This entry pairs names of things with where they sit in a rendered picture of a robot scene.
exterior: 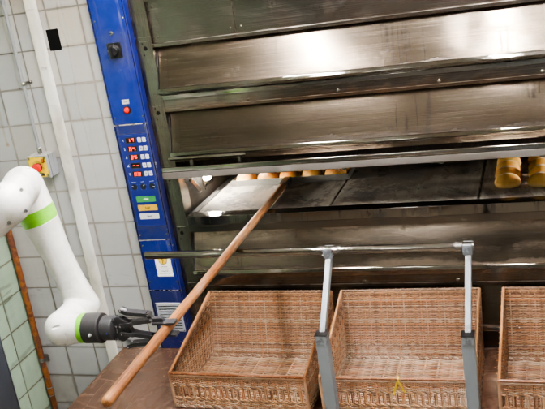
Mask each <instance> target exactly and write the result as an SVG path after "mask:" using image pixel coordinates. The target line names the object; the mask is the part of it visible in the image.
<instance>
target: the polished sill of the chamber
mask: <svg viewBox="0 0 545 409"><path fill-rule="evenodd" d="M537 211H545V196H524V197H506V198H489V199H472V200H438V201H421V202H403V203H386V204H352V205H335V206H318V207H300V208H283V209H269V210H268V211H267V213H266V214H265V215H264V216H263V217H262V218H261V219H260V221H259V222H258V223H263V222H301V221H321V220H341V219H361V218H381V217H419V216H439V215H458V214H478V213H516V212H537ZM257 212H258V209H249V210H232V211H215V212H197V213H190V214H189V215H188V216H187V225H188V226H204V225H224V224H243V223H248V222H249V221H250V220H251V219H252V218H253V217H254V215H255V214H256V213H257Z"/></svg>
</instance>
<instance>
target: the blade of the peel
mask: <svg viewBox="0 0 545 409"><path fill-rule="evenodd" d="M355 169H356V167H354V168H350V170H349V171H347V174H324V175H312V176H299V177H291V178H292V183H306V182H319V181H332V180H345V179H350V177H351V175H352V174H353V173H354V170H355ZM236 179H237V177H236V178H235V179H233V180H232V181H231V186H232V187H242V186H255V185H268V184H279V182H280V181H281V180H282V179H283V178H280V177H279V178H274V179H250V180H238V181H236Z"/></svg>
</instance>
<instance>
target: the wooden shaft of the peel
mask: <svg viewBox="0 0 545 409"><path fill-rule="evenodd" d="M285 189H286V184H285V183H281V184H280V185H279V186H278V188H277V189H276V190H275V191H274V193H273V194H272V195H271V196H270V197H269V198H268V199H267V200H266V202H265V203H264V204H263V205H262V207H261V208H260V209H259V210H258V212H257V213H256V214H255V215H254V217H253V218H252V219H251V220H250V221H249V222H248V223H247V224H246V226H245V227H244V228H243V229H242V231H241V232H240V233H239V234H238V236H237V237H236V238H235V239H234V241H233V242H232V243H231V244H230V245H229V246H228V247H227V249H226V250H225V251H224V252H223V253H222V254H221V256H220V257H219V258H218V259H217V261H216V262H215V263H214V264H213V266H212V267H211V268H210V269H209V271H208V272H207V273H206V274H205V275H204V276H203V277H202V278H201V280H200V281H199V282H198V283H197V285H196V286H195V287H194V288H193V290H192V291H191V292H190V293H189V295H188V296H187V297H186V298H185V299H184V300H183V301H182V302H181V304H180V305H179V306H178V307H177V309H176V310H175V311H174V312H173V314H172V315H171V316H170V317H169V319H170V318H177V319H178V321H177V322H176V323H175V324H174V325H163V326H162V327H161V328H160V329H159V330H158V331H157V333H156V334H155V335H154V336H153V337H152V339H151V340H150V341H149V342H148V344H147V345H146V346H145V347H144V349H143V350H142V351H141V352H140V353H139V354H138V355H137V356H136V358H135V359H134V360H133V361H132V363H131V364H130V365H129V366H128V368H127V369H126V370H125V371H124V373H123V374H122V375H121V376H120V377H119V378H118V379H117V380H116V382H115V383H114V384H113V385H112V387H111V388H110V389H109V390H108V392H107V393H106V394H105V395H104V397H103V398H102V400H101V403H102V405H103V406H104V407H110V406H112V405H113V403H114V402H115V401H116V399H117V398H118V397H119V395H120V394H121V393H122V392H123V391H124V390H125V389H126V387H127V386H128V385H129V383H130V382H131V381H132V379H133V378H134V377H135V375H136V374H137V373H138V372H139V370H140V369H141V368H142V367H143V366H144V365H145V363H146V362H147V361H148V359H149V358H150V357H151V356H152V354H153V353H154V352H155V350H156V349H157V348H158V347H159V346H160V345H161V344H162V342H163V341H164V340H165V338H166V337H167V336H168V335H169V333H170V332H171V331H172V329H173V328H174V327H175V326H176V324H177V323H178V322H179V321H180V320H181V319H182V317H183V316H184V315H185V313H186V312H187V311H188V309H189V308H190V307H191V305H192V304H193V303H194V302H195V301H196V300H197V299H198V297H199V296H200V295H201V293H202V292H203V291H204V289H205V288H206V287H207V286H208V284H209V283H210V282H211V281H212V280H213V279H214V277H215V276H216V275H217V273H218V272H219V271H220V270H221V268H222V267H223V266H224V264H225V263H226V262H227V260H228V259H229V258H230V257H231V256H232V255H233V254H234V252H235V251H236V250H237V249H238V247H239V246H240V245H241V243H242V242H243V241H244V239H245V238H246V237H247V236H248V235H249V234H250V233H251V231H252V230H253V229H254V227H255V226H256V225H257V223H258V222H259V221H260V219H261V218H262V217H263V216H264V215H265V214H266V213H267V211H268V210H269V209H270V207H271V206H272V205H273V203H274V202H275V201H276V200H277V198H278V197H279V196H280V194H281V193H282V192H283V191H284V190H285Z"/></svg>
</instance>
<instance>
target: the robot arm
mask: <svg viewBox="0 0 545 409"><path fill-rule="evenodd" d="M19 223H20V224H21V226H22V227H23V228H24V230H25V232H26V234H27V235H28V237H29V238H30V240H31V241H32V243H33V244H34V246H35V248H36V249H37V251H38V252H39V253H40V255H41V257H42V259H43V261H44V262H45V264H46V266H47V268H48V270H49V272H50V274H51V276H52V278H53V280H54V282H55V284H56V286H57V288H58V291H59V294H60V295H61V297H62V301H63V305H62V306H61V307H60V308H59V309H58V310H56V311H55V312H54V313H52V314H51V315H50V316H49V317H48V319H47V320H46V322H45V335H46V337H47V338H48V339H49V341H50V342H52V343H53V344H54V345H57V346H61V347H63V346H68V345H71V344H76V343H104V342H106V341H115V340H120V341H123V342H125V343H126V345H127V349H130V348H132V347H142V346H146V345H147V344H148V342H149V341H150V340H151V339H152V337H153V336H154V335H155V334H156V333H157V332H151V331H145V330H139V329H135V328H134V327H133V325H143V324H148V323H149V324H151V323H152V325H174V324H175V323H176V322H177V321H178V319H177V318H170V319H165V317H164V316H154V315H153V314H152V311H151V310H142V309H132V308H126V307H124V306H122V307H121V308H120V309H119V310H118V312H119V314H118V315H117V316H115V315H107V314H106V313H104V312H99V311H100V308H101V303H100V300H99V298H98V297H97V295H96V293H95V292H94V290H93V289H92V287H91V286H90V284H89V283H88V280H87V279H86V277H85V276H84V274H83V272H82V270H81V268H80V267H79V264H78V262H77V260H76V259H75V256H74V254H73V252H72V250H71V247H70V244H69V243H68V241H67V237H66V235H65V232H64V229H63V227H62V223H61V221H60V218H59V216H58V213H57V210H56V208H55V206H54V203H53V201H52V199H51V196H50V194H49V191H48V189H47V187H46V185H45V182H44V180H43V178H42V177H41V175H40V174H39V173H38V172H37V171H36V170H34V169H33V168H31V167H28V166H18V167H15V168H13V169H11V170H10V171H8V172H7V174H6V175H5V177H4V179H3V180H2V181H1V182H0V238H2V237H3V236H4V235H5V234H6V233H8V232H9V231H10V230H11V229H13V228H14V227H15V226H17V225H18V224H19ZM125 316H139V317H140V318H131V319H128V318H127V317H125ZM133 337H137V338H143V339H136V340H133V339H132V340H129V339H128V338H133Z"/></svg>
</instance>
